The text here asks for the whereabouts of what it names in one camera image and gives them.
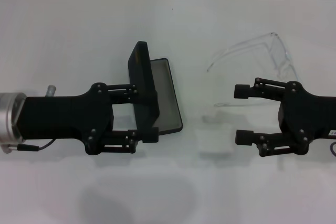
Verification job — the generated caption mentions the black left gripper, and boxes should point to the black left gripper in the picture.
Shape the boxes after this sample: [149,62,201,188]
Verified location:
[19,83,160,156]

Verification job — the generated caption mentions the black glasses case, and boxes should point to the black glasses case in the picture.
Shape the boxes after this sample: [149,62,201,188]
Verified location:
[128,40,183,134]

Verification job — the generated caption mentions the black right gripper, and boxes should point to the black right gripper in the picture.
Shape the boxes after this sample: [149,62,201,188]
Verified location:
[233,77,336,158]

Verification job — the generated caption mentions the clear plastic glasses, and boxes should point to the clear plastic glasses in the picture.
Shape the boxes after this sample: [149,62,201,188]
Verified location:
[206,31,300,108]

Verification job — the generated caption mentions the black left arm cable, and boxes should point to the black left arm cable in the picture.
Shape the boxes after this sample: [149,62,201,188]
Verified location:
[2,139,58,154]

